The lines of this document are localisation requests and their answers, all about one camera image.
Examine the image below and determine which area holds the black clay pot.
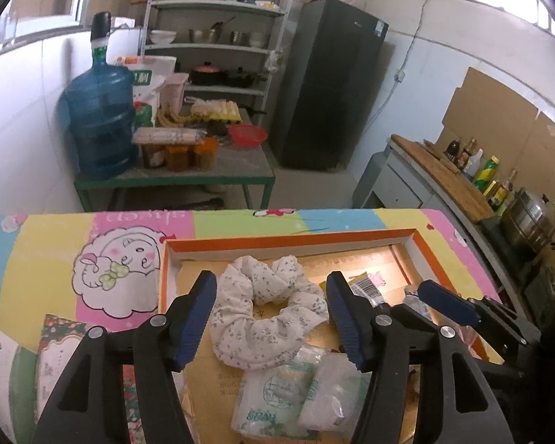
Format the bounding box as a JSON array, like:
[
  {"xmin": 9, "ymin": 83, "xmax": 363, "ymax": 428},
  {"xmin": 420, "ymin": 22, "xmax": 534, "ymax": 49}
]
[{"xmin": 190, "ymin": 61, "xmax": 226, "ymax": 86}]

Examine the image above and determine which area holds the bunch of bananas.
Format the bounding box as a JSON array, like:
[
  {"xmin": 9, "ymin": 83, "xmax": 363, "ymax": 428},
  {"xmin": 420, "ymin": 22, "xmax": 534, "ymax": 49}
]
[{"xmin": 156, "ymin": 107, "xmax": 191, "ymax": 128}]

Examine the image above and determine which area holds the dark grey refrigerator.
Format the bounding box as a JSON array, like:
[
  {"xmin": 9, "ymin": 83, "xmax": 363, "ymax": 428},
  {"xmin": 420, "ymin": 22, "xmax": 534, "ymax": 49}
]
[{"xmin": 269, "ymin": 0, "xmax": 388, "ymax": 171}]

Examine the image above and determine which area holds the orange sauce jar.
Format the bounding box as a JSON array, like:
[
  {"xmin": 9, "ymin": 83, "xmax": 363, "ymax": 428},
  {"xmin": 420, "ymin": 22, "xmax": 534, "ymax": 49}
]
[
  {"xmin": 165, "ymin": 144, "xmax": 191, "ymax": 172},
  {"xmin": 193, "ymin": 137, "xmax": 219, "ymax": 171}
]

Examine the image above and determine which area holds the noodle bundle package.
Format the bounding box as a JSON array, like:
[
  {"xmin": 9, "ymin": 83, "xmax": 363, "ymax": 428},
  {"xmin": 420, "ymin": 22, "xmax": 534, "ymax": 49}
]
[{"xmin": 132, "ymin": 127, "xmax": 205, "ymax": 145}]

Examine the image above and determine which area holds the black water pump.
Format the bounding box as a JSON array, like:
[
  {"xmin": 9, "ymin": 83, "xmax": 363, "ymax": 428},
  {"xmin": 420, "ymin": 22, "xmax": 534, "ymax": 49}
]
[{"xmin": 90, "ymin": 11, "xmax": 112, "ymax": 49}]

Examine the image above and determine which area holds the pink plastic container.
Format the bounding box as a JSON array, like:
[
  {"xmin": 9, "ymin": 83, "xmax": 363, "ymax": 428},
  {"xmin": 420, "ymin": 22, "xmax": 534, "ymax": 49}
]
[{"xmin": 160, "ymin": 72, "xmax": 189, "ymax": 113}]

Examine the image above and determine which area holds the white bowl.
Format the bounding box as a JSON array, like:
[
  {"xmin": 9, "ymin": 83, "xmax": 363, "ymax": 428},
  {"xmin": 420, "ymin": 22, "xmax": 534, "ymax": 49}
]
[{"xmin": 149, "ymin": 30, "xmax": 177, "ymax": 45}]

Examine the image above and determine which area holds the dark sauce jar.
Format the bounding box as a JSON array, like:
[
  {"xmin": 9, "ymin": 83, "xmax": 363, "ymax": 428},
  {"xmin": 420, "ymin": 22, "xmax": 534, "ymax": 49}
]
[{"xmin": 141, "ymin": 144, "xmax": 166, "ymax": 169}]

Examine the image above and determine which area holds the orange shallow cardboard box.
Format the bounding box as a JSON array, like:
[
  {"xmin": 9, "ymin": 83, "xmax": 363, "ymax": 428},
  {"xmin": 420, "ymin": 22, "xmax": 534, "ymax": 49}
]
[{"xmin": 158, "ymin": 226, "xmax": 504, "ymax": 444}]

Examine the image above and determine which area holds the grey kitchen counter cabinet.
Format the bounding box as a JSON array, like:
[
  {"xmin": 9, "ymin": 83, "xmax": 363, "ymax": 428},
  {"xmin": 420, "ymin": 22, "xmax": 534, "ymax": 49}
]
[{"xmin": 352, "ymin": 143, "xmax": 532, "ymax": 318}]

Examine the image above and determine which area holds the cardboard wall sheet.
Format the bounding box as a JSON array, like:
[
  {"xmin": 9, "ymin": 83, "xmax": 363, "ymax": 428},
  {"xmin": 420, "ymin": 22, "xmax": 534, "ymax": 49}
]
[{"xmin": 436, "ymin": 68, "xmax": 555, "ymax": 202}]

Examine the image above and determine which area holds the green yellow bottle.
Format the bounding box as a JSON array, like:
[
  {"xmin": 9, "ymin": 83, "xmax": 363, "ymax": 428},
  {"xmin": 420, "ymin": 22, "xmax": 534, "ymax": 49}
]
[{"xmin": 473, "ymin": 155, "xmax": 499, "ymax": 192}]

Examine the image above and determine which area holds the egg tray in bag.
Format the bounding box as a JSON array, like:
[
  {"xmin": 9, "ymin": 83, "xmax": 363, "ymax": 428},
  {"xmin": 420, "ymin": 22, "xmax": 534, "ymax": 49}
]
[{"xmin": 184, "ymin": 96, "xmax": 241, "ymax": 123}]

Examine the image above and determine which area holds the steel steamer pot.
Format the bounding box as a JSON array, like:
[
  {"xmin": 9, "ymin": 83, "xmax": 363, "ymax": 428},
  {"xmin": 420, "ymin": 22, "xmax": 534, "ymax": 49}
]
[{"xmin": 500, "ymin": 188, "xmax": 555, "ymax": 255}]

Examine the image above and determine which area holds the red plastic colander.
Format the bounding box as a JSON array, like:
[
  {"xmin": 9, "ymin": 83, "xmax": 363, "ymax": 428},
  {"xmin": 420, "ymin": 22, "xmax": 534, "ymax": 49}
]
[{"xmin": 228, "ymin": 123, "xmax": 268, "ymax": 148}]

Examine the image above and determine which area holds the black wok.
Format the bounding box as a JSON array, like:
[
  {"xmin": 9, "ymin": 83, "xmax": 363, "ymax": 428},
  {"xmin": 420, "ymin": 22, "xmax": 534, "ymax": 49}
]
[{"xmin": 225, "ymin": 67, "xmax": 266, "ymax": 88}]

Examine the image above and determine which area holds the white green tissue packet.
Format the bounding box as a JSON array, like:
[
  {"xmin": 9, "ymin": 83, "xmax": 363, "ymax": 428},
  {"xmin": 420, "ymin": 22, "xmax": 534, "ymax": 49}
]
[{"xmin": 231, "ymin": 362, "xmax": 319, "ymax": 440}]

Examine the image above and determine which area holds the colourful cartoon table cloth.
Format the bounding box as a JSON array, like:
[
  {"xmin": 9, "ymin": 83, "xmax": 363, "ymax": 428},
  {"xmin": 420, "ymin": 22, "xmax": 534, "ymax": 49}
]
[{"xmin": 0, "ymin": 207, "xmax": 504, "ymax": 444}]

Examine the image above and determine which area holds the green white tissue box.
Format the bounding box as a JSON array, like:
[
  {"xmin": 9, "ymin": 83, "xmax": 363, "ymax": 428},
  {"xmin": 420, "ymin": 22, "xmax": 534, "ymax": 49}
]
[{"xmin": 0, "ymin": 330, "xmax": 38, "ymax": 443}]

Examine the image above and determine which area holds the clear wrapped tissue packet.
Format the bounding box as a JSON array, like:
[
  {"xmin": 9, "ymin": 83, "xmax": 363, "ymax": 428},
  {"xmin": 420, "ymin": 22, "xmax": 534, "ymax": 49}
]
[{"xmin": 299, "ymin": 353, "xmax": 372, "ymax": 439}]

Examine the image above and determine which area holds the white floral scrunchie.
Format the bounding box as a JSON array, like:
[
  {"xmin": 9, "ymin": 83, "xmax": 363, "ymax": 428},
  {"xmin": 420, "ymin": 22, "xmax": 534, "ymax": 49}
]
[{"xmin": 209, "ymin": 256, "xmax": 330, "ymax": 371}]

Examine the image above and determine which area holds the dark soy sauce bottle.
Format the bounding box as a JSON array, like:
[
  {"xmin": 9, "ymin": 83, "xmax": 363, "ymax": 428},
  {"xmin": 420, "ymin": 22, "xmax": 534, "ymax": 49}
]
[{"xmin": 445, "ymin": 137, "xmax": 461, "ymax": 162}]

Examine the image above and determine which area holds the steel mixing bowl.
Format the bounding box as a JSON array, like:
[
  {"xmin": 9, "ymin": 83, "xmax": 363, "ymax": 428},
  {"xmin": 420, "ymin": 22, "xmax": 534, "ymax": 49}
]
[{"xmin": 188, "ymin": 29, "xmax": 221, "ymax": 44}]

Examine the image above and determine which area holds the floral tissue pack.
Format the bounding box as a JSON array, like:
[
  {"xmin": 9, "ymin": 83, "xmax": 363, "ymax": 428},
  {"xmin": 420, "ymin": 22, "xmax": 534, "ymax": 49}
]
[{"xmin": 34, "ymin": 313, "xmax": 142, "ymax": 444}]

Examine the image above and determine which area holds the white rice sack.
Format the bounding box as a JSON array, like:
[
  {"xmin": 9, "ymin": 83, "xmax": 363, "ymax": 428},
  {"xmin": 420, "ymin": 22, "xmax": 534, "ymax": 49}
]
[{"xmin": 115, "ymin": 55, "xmax": 176, "ymax": 126}]

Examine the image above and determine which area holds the yellow white snack packet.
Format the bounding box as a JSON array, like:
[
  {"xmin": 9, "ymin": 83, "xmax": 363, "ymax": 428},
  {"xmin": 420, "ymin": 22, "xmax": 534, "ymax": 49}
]
[{"xmin": 349, "ymin": 273, "xmax": 386, "ymax": 308}]

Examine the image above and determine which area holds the green side table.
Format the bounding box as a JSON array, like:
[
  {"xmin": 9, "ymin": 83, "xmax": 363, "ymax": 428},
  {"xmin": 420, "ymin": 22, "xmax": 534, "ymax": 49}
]
[{"xmin": 74, "ymin": 143, "xmax": 276, "ymax": 212}]

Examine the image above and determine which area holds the purple white snack packet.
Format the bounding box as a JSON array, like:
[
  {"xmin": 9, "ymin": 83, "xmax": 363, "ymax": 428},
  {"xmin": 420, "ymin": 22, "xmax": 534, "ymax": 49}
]
[{"xmin": 403, "ymin": 285, "xmax": 433, "ymax": 321}]

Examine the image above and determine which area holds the white plastic bottle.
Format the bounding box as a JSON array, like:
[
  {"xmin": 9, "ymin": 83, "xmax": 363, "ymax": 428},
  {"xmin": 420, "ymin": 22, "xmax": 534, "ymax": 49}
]
[{"xmin": 463, "ymin": 148, "xmax": 483, "ymax": 181}]

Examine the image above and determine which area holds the blue water jug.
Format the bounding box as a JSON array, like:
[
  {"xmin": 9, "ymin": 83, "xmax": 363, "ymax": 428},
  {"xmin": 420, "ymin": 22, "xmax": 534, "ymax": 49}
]
[{"xmin": 64, "ymin": 46, "xmax": 138, "ymax": 181}]

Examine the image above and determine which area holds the metal storage shelf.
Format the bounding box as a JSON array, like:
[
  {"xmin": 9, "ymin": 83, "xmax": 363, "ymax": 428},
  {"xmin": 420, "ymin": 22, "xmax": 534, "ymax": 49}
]
[{"xmin": 138, "ymin": 0, "xmax": 293, "ymax": 124}]

